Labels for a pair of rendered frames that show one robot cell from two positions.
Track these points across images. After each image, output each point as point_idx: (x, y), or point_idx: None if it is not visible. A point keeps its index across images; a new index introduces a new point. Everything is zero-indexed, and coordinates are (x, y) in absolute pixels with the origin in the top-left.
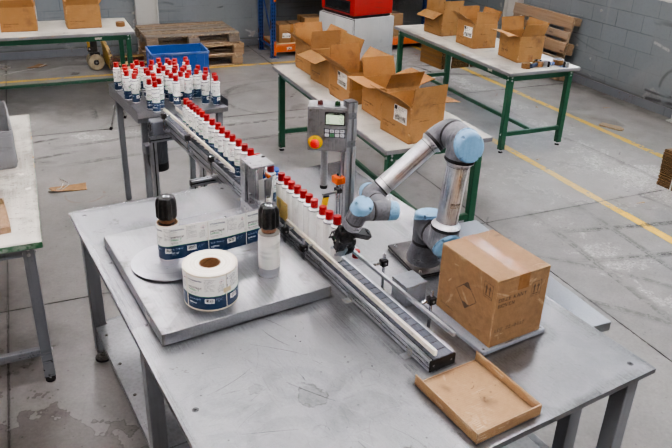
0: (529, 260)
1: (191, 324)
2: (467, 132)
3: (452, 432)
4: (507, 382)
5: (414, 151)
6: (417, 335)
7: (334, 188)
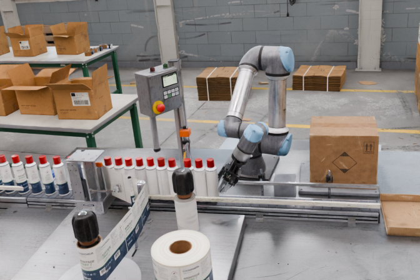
0: (362, 119)
1: None
2: (285, 48)
3: None
4: (417, 199)
5: (245, 80)
6: (355, 203)
7: (182, 142)
